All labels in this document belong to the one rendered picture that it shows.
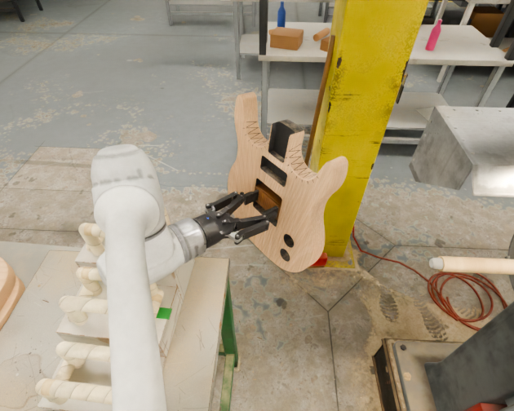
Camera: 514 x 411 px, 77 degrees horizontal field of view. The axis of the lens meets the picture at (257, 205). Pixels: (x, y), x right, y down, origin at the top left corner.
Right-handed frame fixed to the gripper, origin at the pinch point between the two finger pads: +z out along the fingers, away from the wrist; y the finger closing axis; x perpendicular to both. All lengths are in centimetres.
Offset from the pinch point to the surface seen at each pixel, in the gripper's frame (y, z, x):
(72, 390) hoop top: 4, -54, -25
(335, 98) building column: -33, 67, 2
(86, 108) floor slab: -327, 34, -121
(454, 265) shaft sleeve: 40.8, 16.0, 5.8
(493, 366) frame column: 65, 48, -44
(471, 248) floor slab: 34, 177, -100
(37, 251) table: -56, -52, -40
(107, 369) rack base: -1, -47, -35
